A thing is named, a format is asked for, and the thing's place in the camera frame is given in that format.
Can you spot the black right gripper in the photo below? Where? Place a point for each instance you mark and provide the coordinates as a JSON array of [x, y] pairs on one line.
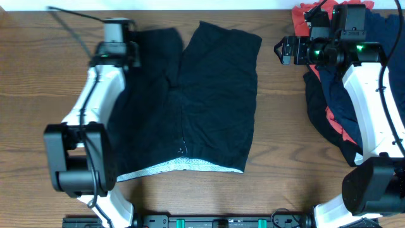
[[302, 44]]

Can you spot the black shorts white waistband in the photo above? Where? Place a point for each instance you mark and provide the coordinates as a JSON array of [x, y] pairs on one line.
[[187, 107]]

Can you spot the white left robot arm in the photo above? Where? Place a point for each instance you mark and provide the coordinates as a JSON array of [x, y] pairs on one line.
[[80, 157]]

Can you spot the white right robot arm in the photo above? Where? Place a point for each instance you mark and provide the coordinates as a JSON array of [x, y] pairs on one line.
[[375, 188]]

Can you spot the red garment in pile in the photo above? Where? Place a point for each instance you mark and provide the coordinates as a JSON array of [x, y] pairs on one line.
[[301, 28]]

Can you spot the black garment in pile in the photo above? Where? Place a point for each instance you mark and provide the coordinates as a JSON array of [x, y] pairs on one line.
[[323, 119]]

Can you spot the navy blue garment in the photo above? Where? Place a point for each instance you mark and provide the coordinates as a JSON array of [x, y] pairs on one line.
[[384, 31]]

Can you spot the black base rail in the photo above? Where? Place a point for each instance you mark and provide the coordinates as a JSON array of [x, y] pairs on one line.
[[163, 221]]

